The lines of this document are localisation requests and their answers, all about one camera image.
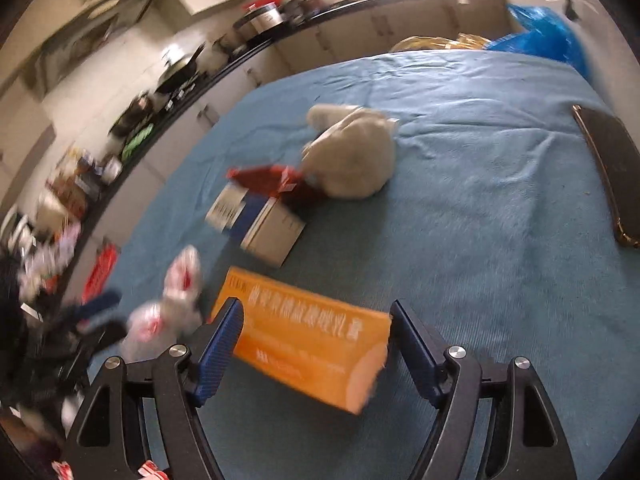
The yellow plastic bag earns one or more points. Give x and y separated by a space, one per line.
440 42

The dark frying pan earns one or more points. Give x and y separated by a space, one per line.
132 115

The stack of metal pots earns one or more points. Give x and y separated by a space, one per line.
302 5

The blue table cloth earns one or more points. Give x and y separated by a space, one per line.
475 260

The blue plastic bag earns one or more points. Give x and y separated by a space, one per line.
540 35

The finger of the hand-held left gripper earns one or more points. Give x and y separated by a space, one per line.
107 337
100 303

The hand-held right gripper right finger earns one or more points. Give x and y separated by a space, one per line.
415 350

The black wok with lid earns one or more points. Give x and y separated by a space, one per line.
180 67

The white red-print plastic bag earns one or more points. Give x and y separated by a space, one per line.
150 325

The blue white cardboard box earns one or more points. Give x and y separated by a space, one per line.
270 232

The red white printed scrap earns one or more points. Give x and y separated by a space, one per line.
150 471

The smartphone in clear case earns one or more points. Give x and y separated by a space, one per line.
615 175

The range hood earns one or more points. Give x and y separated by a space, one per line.
90 40

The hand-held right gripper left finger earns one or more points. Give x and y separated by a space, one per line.
222 350

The green cloth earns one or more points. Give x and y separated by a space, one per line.
137 141

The red plastic lid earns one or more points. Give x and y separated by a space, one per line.
262 1

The orange cardboard box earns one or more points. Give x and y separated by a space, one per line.
300 340

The silver electric cooker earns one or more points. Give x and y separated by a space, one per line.
262 22

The red carton box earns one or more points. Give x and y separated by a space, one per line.
265 180

